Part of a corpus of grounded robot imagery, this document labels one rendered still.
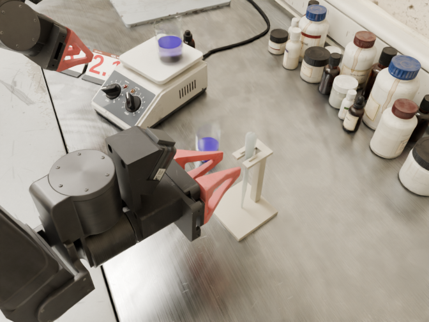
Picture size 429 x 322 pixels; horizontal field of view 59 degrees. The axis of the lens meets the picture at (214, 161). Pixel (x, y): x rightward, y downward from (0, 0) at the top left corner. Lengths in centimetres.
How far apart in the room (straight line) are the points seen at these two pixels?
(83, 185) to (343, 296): 37
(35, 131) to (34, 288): 47
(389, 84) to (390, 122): 7
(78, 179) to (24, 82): 59
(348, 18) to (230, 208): 53
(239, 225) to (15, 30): 39
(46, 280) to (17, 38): 29
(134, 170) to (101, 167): 3
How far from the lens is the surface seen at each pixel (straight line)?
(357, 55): 81
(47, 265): 36
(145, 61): 75
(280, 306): 54
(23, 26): 54
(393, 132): 69
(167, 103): 72
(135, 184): 37
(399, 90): 72
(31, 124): 81
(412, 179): 68
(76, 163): 37
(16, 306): 38
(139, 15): 107
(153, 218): 40
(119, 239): 41
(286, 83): 84
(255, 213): 59
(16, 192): 70
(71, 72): 91
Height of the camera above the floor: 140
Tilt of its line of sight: 48 degrees down
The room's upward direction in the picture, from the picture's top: straight up
